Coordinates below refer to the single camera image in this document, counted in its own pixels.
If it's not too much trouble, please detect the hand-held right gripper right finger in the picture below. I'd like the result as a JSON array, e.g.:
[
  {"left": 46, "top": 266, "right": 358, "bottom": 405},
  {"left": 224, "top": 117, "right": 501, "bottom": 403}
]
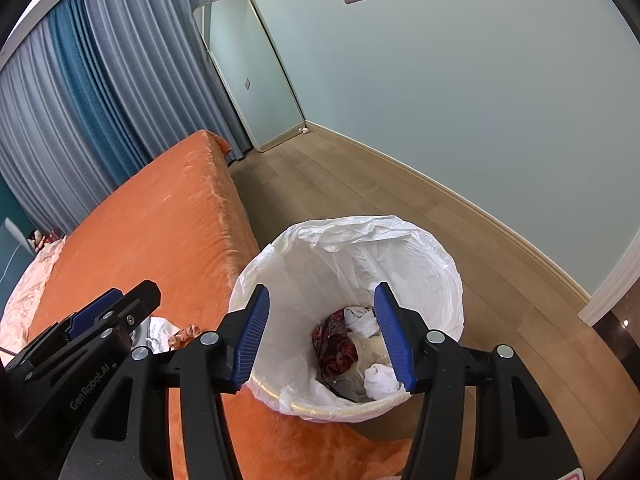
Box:
[{"left": 373, "top": 282, "right": 574, "bottom": 480}]

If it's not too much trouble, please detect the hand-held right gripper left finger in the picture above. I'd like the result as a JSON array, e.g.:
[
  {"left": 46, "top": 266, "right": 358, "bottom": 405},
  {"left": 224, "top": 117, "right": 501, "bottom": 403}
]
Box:
[{"left": 60, "top": 283, "right": 271, "bottom": 480}]

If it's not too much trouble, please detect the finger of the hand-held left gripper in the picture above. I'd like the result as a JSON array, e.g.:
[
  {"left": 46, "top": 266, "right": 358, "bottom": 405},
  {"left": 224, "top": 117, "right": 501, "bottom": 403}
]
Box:
[
  {"left": 5, "top": 288, "right": 125, "bottom": 366},
  {"left": 95, "top": 279, "right": 162, "bottom": 339}
]

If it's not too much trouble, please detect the beige fabric bow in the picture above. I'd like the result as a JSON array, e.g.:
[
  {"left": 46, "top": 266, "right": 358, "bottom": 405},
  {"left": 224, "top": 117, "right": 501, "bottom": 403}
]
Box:
[{"left": 350, "top": 335, "right": 394, "bottom": 376}]

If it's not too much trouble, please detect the white patterned sock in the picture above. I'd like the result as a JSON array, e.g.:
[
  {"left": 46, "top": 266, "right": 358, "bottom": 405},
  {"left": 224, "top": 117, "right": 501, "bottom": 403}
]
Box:
[{"left": 342, "top": 305, "right": 381, "bottom": 338}]

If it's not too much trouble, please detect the plain white cloth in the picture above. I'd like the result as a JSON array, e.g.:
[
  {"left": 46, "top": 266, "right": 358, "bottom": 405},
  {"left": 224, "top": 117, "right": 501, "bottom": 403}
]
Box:
[{"left": 362, "top": 362, "right": 406, "bottom": 398}]

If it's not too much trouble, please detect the pink scrunchie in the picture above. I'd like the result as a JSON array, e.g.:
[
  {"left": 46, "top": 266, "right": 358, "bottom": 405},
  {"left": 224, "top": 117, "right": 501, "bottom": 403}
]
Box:
[{"left": 167, "top": 324, "right": 201, "bottom": 352}]

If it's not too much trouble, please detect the dark red scrunchie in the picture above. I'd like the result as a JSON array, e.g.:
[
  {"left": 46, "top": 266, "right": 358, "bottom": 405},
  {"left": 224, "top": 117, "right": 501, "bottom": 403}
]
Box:
[{"left": 320, "top": 335, "right": 358, "bottom": 383}]

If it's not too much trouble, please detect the striped colourful cloth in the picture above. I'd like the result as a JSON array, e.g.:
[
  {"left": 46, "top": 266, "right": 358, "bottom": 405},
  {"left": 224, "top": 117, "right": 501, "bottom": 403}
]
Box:
[{"left": 311, "top": 309, "right": 351, "bottom": 357}]

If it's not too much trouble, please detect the bin with white bag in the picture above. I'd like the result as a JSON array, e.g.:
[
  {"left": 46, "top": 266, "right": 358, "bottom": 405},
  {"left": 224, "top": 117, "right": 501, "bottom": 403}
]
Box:
[{"left": 228, "top": 215, "right": 465, "bottom": 423}]

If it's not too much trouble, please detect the round trash bin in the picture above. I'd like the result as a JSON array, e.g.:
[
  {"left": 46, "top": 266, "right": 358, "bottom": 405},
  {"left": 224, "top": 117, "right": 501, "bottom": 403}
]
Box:
[{"left": 252, "top": 377, "right": 407, "bottom": 424}]

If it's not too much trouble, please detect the pink quilt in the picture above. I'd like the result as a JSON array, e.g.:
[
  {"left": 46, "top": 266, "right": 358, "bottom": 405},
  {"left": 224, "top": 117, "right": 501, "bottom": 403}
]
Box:
[{"left": 0, "top": 237, "right": 67, "bottom": 346}]

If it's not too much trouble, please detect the orange bed blanket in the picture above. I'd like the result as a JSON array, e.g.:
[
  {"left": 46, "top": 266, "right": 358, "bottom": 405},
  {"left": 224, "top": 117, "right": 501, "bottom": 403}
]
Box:
[{"left": 25, "top": 129, "right": 416, "bottom": 480}]

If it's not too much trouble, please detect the blue padded headboard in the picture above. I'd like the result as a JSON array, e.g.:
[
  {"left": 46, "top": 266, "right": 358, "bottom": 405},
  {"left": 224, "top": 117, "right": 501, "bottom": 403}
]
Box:
[{"left": 0, "top": 216, "right": 31, "bottom": 311}]

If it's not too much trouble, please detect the grey curtain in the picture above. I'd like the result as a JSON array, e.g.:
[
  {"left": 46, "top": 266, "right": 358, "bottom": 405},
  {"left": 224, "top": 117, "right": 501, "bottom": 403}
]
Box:
[
  {"left": 80, "top": 0, "right": 253, "bottom": 161},
  {"left": 0, "top": 0, "right": 96, "bottom": 236}
]

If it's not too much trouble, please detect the blue curtain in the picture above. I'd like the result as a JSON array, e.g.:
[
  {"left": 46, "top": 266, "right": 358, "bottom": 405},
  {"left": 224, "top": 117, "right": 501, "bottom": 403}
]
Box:
[{"left": 47, "top": 0, "right": 151, "bottom": 188}]

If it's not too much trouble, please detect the standing mirror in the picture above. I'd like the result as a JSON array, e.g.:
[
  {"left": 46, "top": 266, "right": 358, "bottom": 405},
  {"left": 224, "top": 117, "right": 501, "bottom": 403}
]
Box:
[{"left": 192, "top": 0, "right": 307, "bottom": 153}]

